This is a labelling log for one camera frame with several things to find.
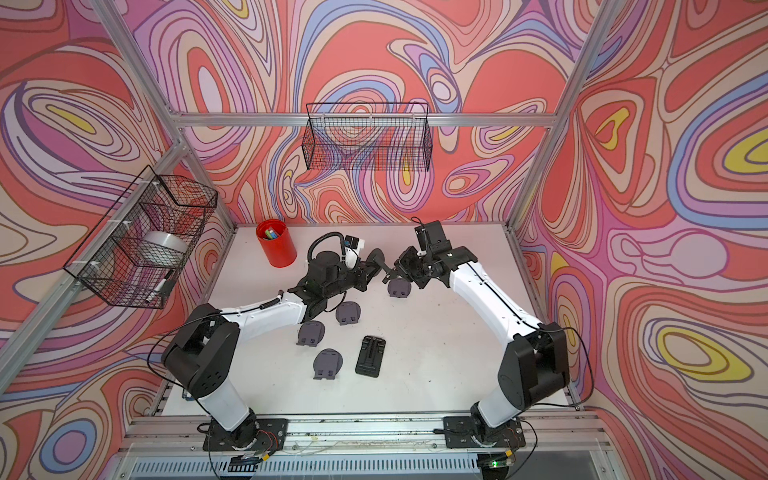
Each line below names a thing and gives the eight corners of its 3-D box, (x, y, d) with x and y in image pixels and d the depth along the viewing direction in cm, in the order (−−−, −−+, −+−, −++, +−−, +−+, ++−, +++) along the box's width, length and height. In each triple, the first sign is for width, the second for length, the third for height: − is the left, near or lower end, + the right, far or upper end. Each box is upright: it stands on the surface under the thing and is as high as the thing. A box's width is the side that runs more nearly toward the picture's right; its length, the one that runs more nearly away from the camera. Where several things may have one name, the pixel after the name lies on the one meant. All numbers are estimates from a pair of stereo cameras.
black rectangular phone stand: (354, 373, 85) (353, 370, 83) (364, 337, 92) (363, 334, 90) (378, 378, 84) (377, 376, 82) (386, 342, 91) (386, 339, 89)
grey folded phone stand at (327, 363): (312, 379, 84) (310, 376, 82) (316, 351, 89) (315, 348, 88) (340, 379, 84) (340, 377, 82) (343, 351, 89) (342, 348, 88)
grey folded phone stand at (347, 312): (335, 325, 94) (334, 320, 92) (338, 306, 99) (336, 301, 96) (359, 325, 94) (358, 320, 92) (360, 306, 99) (360, 301, 96)
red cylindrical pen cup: (263, 267, 109) (251, 243, 99) (271, 244, 116) (260, 219, 106) (293, 267, 109) (283, 243, 99) (299, 244, 116) (290, 219, 106)
